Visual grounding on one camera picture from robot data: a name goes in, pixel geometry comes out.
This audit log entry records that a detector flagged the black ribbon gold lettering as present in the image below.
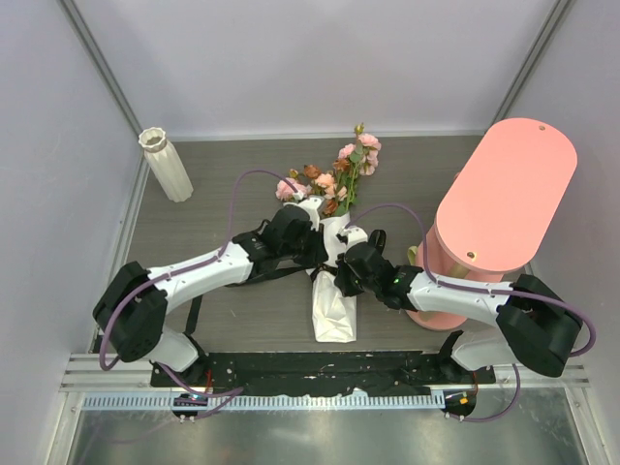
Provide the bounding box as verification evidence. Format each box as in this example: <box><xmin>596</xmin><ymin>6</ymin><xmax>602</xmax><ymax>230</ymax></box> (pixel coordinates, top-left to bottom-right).
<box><xmin>183</xmin><ymin>263</ymin><xmax>363</xmax><ymax>336</ymax></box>

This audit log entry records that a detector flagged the white wrapping paper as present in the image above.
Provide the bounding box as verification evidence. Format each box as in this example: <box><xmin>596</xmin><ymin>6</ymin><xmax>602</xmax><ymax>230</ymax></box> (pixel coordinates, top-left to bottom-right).
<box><xmin>308</xmin><ymin>213</ymin><xmax>357</xmax><ymax>344</ymax></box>

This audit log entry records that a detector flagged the pink artificial flower bunch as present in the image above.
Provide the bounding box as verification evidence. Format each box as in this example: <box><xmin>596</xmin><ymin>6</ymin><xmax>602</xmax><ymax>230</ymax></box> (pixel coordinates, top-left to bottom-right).
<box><xmin>275</xmin><ymin>123</ymin><xmax>382</xmax><ymax>219</ymax></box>

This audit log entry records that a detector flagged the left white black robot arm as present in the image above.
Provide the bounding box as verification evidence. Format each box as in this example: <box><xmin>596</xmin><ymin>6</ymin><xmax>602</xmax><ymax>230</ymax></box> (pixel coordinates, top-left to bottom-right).
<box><xmin>93</xmin><ymin>196</ymin><xmax>327</xmax><ymax>387</ymax></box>

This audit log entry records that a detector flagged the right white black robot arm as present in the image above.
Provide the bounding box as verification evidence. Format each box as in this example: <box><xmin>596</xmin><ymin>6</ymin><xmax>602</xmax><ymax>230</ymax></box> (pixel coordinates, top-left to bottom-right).
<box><xmin>335</xmin><ymin>242</ymin><xmax>583</xmax><ymax>383</ymax></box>

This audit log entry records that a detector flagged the white ribbed vase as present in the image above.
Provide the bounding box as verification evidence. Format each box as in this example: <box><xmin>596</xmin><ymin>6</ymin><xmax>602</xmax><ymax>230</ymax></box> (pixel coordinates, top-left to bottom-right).
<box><xmin>139</xmin><ymin>127</ymin><xmax>194</xmax><ymax>202</ymax></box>

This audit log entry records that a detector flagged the pink tiered shelf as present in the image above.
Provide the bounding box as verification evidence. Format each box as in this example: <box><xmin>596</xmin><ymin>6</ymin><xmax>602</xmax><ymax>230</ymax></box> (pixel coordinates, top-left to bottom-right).
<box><xmin>401</xmin><ymin>116</ymin><xmax>579</xmax><ymax>332</ymax></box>

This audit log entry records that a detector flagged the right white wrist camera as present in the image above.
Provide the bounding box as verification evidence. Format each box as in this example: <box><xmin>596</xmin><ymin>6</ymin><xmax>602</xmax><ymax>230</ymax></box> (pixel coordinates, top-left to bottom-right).
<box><xmin>336</xmin><ymin>226</ymin><xmax>368</xmax><ymax>251</ymax></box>

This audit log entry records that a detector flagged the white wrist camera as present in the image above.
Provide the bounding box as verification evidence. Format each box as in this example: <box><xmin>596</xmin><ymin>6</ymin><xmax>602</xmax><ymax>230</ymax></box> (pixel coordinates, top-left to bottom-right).
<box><xmin>294</xmin><ymin>191</ymin><xmax>325</xmax><ymax>231</ymax></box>
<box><xmin>336</xmin><ymin>226</ymin><xmax>368</xmax><ymax>251</ymax></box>

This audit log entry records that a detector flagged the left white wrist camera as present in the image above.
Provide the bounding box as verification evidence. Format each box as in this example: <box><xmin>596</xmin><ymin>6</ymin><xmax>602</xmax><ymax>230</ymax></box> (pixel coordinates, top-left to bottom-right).
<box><xmin>294</xmin><ymin>191</ymin><xmax>325</xmax><ymax>231</ymax></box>

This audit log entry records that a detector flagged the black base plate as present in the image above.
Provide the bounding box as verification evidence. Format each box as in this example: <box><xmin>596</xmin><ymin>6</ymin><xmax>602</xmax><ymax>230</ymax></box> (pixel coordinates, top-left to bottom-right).
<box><xmin>176</xmin><ymin>351</ymin><xmax>496</xmax><ymax>397</ymax></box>

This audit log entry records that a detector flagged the white slotted cable duct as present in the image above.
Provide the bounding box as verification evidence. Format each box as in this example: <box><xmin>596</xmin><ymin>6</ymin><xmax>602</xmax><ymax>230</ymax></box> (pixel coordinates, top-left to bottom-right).
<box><xmin>81</xmin><ymin>389</ymin><xmax>445</xmax><ymax>412</ymax></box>

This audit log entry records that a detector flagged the aluminium frame post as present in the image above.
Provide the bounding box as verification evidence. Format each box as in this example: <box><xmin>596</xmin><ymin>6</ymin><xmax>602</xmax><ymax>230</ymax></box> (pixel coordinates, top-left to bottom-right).
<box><xmin>60</xmin><ymin>0</ymin><xmax>144</xmax><ymax>141</ymax></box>

